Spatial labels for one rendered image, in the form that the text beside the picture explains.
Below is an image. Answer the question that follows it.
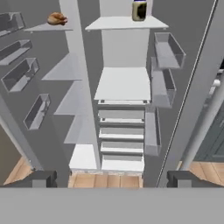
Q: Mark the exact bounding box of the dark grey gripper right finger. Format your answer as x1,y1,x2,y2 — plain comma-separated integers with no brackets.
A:
166,170,222,188

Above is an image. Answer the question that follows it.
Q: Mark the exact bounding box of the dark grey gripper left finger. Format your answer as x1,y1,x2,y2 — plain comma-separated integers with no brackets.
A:
3,170,58,188

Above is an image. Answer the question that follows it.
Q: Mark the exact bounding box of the white wide shelf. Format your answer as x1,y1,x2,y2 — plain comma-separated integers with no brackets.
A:
85,16,170,32
94,66,152,102

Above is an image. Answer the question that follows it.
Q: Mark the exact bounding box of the grey side-by-side fridge freezer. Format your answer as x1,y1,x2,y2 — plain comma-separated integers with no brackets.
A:
24,0,170,173

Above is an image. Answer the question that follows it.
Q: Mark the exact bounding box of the translucent grey narrow shelf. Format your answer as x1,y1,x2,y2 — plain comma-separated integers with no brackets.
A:
24,22,74,33

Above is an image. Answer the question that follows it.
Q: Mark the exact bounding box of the brown chicken drumstick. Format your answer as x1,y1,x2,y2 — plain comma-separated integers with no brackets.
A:
46,11,69,26

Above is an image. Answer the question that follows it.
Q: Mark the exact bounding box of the dark grey-blue cupboard run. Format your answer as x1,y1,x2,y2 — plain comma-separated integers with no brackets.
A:
193,58,224,163

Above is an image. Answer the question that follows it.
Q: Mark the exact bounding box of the clear door bin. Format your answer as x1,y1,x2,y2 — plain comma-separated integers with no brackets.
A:
0,11,26,38
150,56,178,109
153,31,187,70
1,57,40,94
23,93,52,131
144,107,163,157
0,38,33,67

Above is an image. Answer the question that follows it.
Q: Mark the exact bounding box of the white drawer stack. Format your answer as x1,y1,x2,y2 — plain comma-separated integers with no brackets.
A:
97,100,146,173

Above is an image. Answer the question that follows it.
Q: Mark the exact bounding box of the grey door with four bins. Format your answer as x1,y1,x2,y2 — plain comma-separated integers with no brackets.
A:
0,0,88,187

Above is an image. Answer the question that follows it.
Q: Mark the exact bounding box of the grey door with three bins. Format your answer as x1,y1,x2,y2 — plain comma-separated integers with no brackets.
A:
143,0,224,187

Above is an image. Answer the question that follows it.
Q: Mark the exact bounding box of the cream jar with dark label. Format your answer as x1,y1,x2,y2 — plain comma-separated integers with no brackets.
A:
131,0,148,22

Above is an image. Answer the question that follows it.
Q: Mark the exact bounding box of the pale grey door handle bar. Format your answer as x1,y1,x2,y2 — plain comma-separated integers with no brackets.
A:
178,78,224,172

